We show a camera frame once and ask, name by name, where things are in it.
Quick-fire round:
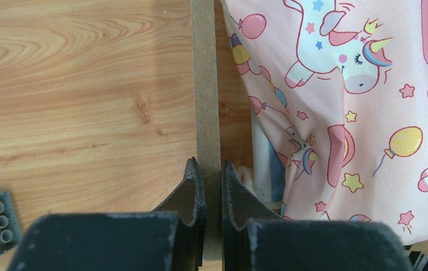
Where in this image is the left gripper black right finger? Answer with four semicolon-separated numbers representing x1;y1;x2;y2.
222;161;412;270

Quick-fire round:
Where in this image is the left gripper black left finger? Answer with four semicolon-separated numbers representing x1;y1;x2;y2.
8;158;207;270

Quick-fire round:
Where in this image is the pink unicorn drawstring bag blanket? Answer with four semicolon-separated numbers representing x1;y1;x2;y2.
221;1;428;245

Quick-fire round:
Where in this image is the wooden striped pet bed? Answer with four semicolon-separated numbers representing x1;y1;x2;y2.
190;0;286;261

